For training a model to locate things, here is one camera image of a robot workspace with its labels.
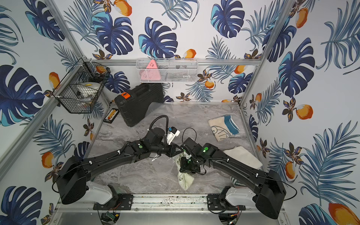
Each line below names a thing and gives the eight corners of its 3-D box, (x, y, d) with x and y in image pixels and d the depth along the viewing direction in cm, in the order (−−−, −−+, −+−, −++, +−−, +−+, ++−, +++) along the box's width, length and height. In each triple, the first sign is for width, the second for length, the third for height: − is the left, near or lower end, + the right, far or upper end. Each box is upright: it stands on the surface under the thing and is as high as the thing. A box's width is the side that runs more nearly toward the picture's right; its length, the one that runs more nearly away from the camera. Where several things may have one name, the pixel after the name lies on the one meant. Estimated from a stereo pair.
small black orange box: (104, 122, 111) (103, 120, 109) (113, 109, 120) (112, 107, 118) (111, 123, 111) (110, 121, 109) (120, 110, 119) (119, 108, 117)
